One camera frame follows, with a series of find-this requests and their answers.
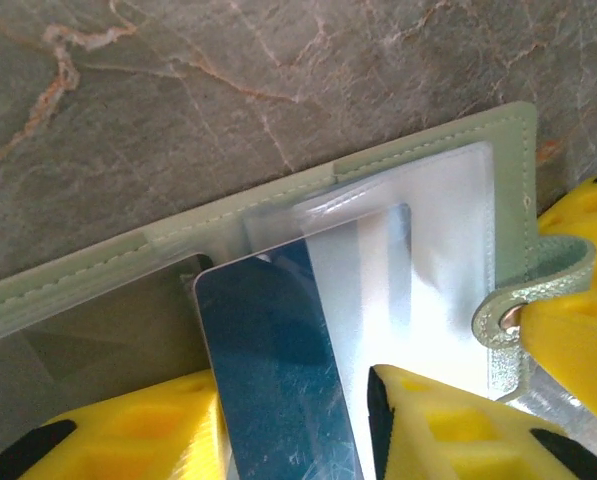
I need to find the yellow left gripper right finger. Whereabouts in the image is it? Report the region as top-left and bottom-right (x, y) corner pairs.
(367, 363), (597, 480)

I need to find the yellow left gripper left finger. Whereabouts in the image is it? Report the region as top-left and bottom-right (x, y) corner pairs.
(0, 370), (232, 480)

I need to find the blue credit card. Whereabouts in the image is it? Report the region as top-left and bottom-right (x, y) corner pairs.
(193, 203), (413, 480)

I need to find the green leather card holder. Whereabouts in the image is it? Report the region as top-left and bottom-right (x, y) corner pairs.
(0, 102), (597, 406)

